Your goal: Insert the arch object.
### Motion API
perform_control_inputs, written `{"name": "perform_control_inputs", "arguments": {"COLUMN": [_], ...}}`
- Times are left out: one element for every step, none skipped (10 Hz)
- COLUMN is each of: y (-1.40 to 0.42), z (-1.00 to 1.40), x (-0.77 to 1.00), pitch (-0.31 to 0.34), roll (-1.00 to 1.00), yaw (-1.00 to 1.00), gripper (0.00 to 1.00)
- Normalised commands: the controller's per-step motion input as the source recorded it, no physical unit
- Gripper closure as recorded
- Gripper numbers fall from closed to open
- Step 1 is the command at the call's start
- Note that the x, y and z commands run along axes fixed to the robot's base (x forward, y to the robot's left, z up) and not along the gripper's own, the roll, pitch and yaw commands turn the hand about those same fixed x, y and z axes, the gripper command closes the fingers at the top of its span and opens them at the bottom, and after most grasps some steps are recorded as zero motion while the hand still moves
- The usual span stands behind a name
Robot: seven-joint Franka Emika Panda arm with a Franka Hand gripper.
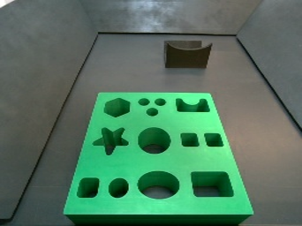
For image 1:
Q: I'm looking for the dark grey arch block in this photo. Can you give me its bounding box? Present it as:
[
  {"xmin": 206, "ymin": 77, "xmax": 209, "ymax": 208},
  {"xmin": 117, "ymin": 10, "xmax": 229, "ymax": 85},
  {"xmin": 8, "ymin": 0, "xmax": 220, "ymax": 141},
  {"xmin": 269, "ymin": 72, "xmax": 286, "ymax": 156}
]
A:
[{"xmin": 165, "ymin": 41, "xmax": 213, "ymax": 68}]

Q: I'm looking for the green shape sorter board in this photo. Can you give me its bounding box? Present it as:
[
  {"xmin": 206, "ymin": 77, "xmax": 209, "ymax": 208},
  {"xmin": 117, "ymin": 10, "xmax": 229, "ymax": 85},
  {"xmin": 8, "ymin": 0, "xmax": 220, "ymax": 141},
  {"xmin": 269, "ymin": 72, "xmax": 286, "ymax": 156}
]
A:
[{"xmin": 65, "ymin": 93, "xmax": 254, "ymax": 226}]

